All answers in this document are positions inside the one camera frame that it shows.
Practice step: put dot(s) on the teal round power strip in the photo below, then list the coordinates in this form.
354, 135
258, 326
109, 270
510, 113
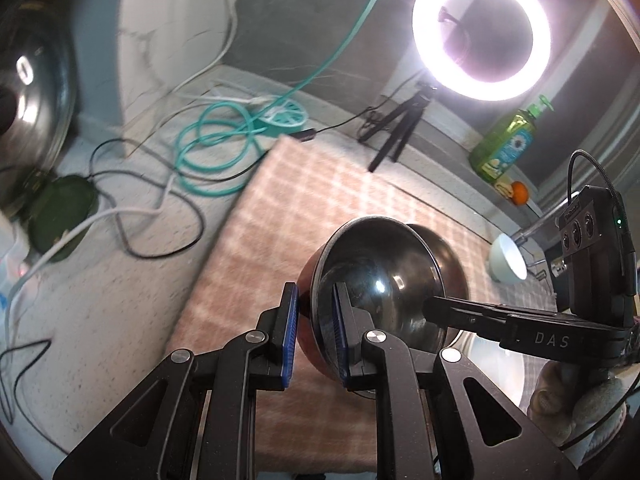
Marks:
286, 118

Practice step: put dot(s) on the orange fruit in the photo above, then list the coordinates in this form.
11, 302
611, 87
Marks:
519, 193

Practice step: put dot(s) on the large stainless steel bowl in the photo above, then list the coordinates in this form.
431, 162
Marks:
451, 269

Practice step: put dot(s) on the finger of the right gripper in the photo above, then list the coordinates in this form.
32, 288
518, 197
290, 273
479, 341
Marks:
485, 320

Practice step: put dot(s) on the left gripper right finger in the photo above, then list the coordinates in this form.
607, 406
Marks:
437, 415

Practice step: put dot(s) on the black usb hub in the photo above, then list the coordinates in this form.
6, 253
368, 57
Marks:
304, 135

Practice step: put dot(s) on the gloved hand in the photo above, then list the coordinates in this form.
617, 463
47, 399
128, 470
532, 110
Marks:
560, 407

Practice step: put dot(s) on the plaid checkered table cloth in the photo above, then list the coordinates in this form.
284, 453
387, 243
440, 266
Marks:
300, 195

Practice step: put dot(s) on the ring light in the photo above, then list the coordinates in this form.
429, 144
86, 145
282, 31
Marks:
430, 45

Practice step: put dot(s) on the light blue ceramic bowl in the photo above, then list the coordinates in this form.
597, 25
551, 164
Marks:
506, 264

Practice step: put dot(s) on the floral deep plate pink flowers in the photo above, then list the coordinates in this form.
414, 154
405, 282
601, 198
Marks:
503, 367

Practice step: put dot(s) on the green dish soap bottle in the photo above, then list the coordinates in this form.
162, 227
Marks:
507, 141

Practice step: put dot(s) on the yellow sponge cloth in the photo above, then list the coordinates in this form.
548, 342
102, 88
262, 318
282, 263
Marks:
504, 189

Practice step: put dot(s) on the red steel-lined bowl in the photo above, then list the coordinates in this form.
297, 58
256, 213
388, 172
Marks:
389, 271

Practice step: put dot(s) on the black mini tripod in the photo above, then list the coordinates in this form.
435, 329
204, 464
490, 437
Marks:
407, 115

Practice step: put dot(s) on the chrome kitchen faucet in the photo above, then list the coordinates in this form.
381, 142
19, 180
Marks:
524, 235

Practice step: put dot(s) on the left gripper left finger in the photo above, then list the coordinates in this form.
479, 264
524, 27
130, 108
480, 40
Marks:
193, 415

